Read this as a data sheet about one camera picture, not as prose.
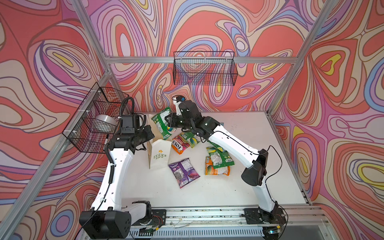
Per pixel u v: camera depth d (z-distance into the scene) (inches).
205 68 37.9
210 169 34.1
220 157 35.6
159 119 29.4
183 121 24.3
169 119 24.7
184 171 33.9
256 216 28.9
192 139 37.7
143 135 25.2
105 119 28.8
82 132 27.3
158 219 28.4
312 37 30.8
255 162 19.0
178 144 38.7
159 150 30.9
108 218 14.4
